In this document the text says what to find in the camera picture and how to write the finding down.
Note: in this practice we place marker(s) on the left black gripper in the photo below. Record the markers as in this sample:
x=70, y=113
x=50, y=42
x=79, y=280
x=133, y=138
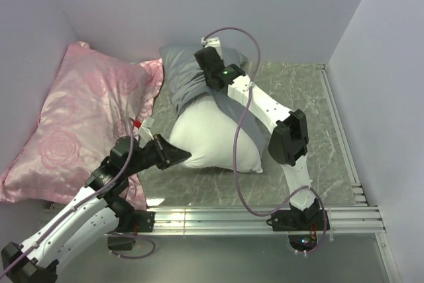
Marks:
x=167, y=154

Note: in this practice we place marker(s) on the grey pillowcase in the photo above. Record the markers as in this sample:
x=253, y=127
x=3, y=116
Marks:
x=186, y=82

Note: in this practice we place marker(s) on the white pillow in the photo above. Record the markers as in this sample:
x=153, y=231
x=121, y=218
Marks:
x=208, y=134

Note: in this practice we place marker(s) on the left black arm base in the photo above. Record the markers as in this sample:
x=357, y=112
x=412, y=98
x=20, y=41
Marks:
x=140, y=221

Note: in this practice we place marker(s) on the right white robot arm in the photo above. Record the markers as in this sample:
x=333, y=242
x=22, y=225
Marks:
x=288, y=129

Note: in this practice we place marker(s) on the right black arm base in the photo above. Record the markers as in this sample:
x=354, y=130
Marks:
x=303, y=230

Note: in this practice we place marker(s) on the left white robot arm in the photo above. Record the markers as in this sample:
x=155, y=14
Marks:
x=97, y=209

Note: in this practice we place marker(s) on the pink satin rose pillow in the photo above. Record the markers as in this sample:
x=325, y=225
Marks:
x=91, y=104

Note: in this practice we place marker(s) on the grey marble mat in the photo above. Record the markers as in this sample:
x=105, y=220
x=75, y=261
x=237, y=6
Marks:
x=297, y=86

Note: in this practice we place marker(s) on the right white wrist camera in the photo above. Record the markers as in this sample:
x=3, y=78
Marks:
x=212, y=42

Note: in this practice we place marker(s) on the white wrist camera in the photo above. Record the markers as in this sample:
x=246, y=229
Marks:
x=143, y=128
x=212, y=42

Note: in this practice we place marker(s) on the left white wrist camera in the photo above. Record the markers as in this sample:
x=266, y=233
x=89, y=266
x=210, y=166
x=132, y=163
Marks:
x=143, y=128

